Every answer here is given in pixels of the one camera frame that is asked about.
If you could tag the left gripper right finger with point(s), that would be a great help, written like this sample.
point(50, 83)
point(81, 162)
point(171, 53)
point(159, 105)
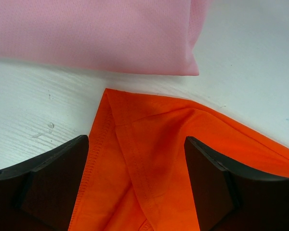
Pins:
point(231, 196)

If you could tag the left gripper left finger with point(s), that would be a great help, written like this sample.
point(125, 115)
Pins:
point(39, 194)

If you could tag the orange t shirt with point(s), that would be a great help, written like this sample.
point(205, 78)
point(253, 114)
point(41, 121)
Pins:
point(136, 178)

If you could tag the pink folded t shirt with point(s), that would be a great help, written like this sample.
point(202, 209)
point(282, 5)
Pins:
point(129, 36)

